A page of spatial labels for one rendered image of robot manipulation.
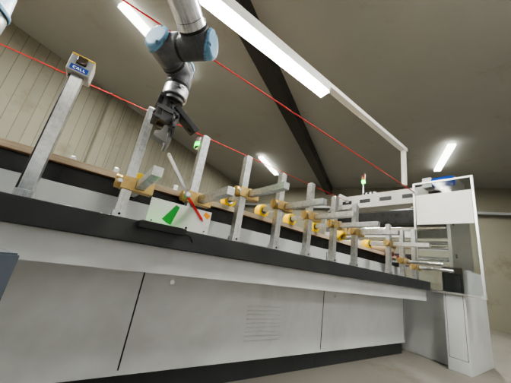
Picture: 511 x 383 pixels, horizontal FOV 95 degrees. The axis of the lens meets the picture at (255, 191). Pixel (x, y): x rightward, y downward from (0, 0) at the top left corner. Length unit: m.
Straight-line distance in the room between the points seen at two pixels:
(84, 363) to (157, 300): 0.31
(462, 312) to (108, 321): 2.73
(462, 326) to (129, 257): 2.73
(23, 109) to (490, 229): 9.76
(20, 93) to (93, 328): 4.31
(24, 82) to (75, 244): 4.36
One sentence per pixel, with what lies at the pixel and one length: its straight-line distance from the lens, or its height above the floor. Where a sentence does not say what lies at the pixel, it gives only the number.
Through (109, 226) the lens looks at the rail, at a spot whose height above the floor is 0.66.
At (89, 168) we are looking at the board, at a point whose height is 0.88.
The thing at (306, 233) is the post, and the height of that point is 0.83.
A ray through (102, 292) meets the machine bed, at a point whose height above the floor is 0.41.
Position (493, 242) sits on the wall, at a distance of 8.17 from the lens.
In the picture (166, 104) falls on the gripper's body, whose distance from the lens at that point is 0.97.
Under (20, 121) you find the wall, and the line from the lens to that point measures 5.03.
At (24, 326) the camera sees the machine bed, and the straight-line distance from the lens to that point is 1.24.
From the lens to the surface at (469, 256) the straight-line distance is 2.94.
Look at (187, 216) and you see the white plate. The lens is 1.03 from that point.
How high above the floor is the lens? 0.62
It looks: 17 degrees up
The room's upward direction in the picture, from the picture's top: 9 degrees clockwise
